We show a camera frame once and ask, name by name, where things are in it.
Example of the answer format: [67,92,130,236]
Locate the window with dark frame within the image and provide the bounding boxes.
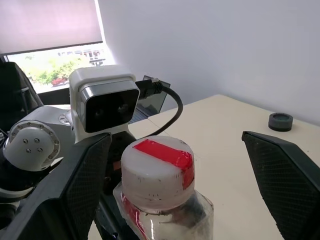
[0,41,109,106]

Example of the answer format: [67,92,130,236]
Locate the dark grey round puck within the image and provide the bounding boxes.
[268,112,293,133]

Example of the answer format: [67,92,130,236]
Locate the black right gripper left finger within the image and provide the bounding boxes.
[0,132,113,240]

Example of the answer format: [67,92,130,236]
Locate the dark grey laptop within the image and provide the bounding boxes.
[128,74,172,124]

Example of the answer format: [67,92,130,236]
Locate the white bottle cap red tape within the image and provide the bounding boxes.
[120,135,196,210]

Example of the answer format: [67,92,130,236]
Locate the clear plastic drink bottle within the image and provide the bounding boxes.
[112,183,215,240]

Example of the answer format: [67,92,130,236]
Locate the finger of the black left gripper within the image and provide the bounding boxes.
[94,193,140,240]

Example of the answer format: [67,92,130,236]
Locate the black office chair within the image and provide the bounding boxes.
[0,61,45,131]

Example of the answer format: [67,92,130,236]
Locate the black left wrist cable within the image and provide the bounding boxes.
[134,76,184,140]

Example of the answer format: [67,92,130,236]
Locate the pale roller window blind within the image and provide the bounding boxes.
[0,0,104,55]

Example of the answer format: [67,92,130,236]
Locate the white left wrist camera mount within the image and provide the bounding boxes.
[68,64,140,145]

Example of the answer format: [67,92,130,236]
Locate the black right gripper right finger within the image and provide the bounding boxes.
[241,130,320,240]

